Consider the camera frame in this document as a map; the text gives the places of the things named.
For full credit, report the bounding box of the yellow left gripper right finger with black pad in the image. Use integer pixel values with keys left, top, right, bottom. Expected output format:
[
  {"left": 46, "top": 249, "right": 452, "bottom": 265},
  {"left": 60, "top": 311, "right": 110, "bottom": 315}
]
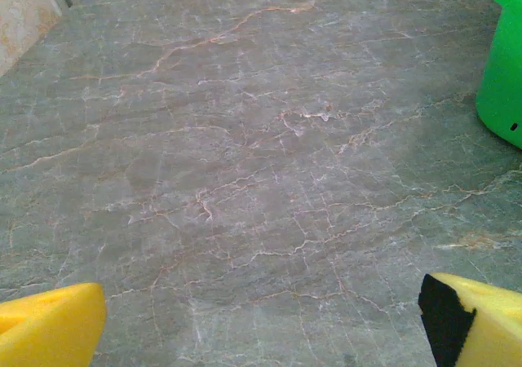
[{"left": 418, "top": 272, "right": 522, "bottom": 367}]

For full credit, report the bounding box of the green plastic basket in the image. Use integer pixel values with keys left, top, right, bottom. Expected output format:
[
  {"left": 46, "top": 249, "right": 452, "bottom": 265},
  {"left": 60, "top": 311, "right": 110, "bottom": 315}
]
[{"left": 476, "top": 0, "right": 522, "bottom": 151}]

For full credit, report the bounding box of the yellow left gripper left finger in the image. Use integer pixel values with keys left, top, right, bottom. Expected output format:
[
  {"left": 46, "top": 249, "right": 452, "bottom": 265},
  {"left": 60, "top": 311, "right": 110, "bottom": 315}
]
[{"left": 0, "top": 281, "right": 108, "bottom": 367}]

